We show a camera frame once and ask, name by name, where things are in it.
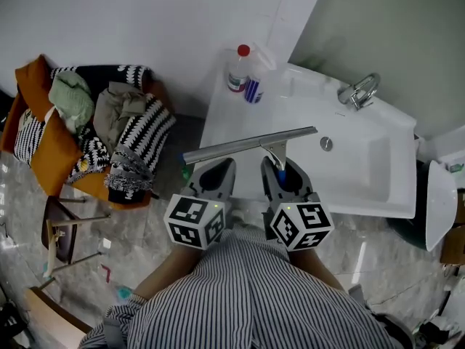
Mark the black white zigzag blanket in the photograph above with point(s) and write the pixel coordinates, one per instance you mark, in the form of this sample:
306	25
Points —
149	129

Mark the white vanity table with sink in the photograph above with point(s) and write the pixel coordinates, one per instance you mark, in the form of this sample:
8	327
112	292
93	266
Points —
232	122

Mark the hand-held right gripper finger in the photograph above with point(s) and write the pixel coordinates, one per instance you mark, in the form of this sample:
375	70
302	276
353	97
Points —
303	180
269	184

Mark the red bent strip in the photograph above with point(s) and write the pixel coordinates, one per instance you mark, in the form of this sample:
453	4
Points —
107	273

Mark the black white striped cushion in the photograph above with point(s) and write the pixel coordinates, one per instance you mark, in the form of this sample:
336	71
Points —
29	140

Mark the red-capped clear bottle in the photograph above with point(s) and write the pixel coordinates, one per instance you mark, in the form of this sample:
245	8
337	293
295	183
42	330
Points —
238	75

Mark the pale green blanket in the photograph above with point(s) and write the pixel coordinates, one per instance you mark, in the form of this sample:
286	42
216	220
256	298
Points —
70	96

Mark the person's striped shirt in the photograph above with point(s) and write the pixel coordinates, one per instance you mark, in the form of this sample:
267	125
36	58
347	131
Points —
236	296

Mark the white-topped dark green stand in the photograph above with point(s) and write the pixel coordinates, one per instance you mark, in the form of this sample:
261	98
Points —
441	202

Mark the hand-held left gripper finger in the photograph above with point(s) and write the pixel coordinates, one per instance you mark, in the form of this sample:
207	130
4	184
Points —
230	184
194	184

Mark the person's left forearm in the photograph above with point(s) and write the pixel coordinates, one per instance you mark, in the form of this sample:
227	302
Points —
170	271

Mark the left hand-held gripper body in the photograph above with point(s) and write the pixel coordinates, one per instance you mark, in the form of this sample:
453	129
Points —
192	220

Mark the cardboard box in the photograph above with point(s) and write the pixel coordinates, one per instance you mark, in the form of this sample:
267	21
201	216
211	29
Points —
454	245
460	205

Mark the orange cushion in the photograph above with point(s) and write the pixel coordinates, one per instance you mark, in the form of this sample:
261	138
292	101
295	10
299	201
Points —
31	82
54	151

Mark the teal cloth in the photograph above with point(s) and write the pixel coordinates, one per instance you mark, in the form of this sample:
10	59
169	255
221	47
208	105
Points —
123	292

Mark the grey fringed throw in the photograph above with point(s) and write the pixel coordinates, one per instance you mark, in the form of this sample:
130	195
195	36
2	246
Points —
127	173

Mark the chrome faucet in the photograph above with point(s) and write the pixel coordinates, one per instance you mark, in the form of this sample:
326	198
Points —
357	95

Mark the grey-beige garment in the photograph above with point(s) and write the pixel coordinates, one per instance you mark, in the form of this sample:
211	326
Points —
112	115

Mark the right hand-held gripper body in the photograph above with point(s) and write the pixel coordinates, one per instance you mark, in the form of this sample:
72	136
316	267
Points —
301	227

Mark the blue-striped white spray bottle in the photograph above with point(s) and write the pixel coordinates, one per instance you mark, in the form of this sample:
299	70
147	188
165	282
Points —
254	89

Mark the person's right forearm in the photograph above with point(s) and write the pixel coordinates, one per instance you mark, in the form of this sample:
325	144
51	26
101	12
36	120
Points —
312	267

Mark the orange sofa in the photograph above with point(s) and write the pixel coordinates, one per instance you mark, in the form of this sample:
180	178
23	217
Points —
94	191

